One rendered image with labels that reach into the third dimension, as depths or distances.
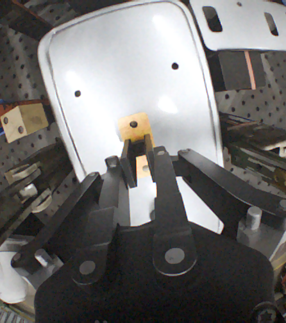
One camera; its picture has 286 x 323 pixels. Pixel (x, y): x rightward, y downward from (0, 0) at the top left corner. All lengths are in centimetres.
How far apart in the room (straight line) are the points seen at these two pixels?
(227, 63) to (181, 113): 12
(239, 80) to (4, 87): 72
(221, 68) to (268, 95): 45
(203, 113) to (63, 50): 21
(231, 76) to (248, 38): 7
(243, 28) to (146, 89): 18
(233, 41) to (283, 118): 56
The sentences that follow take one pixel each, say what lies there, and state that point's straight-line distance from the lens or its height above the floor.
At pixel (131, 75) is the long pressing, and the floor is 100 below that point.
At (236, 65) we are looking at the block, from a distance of 29.
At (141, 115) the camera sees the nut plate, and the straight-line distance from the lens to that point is 20.
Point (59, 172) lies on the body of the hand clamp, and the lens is 27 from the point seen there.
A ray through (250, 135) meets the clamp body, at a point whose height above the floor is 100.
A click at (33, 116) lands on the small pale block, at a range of 21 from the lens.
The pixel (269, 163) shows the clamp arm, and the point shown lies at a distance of 23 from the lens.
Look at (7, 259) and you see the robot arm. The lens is 78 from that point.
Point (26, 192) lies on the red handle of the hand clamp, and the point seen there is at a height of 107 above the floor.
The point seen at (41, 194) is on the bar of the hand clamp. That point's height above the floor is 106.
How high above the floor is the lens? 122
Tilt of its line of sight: 69 degrees down
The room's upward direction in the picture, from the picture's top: 178 degrees clockwise
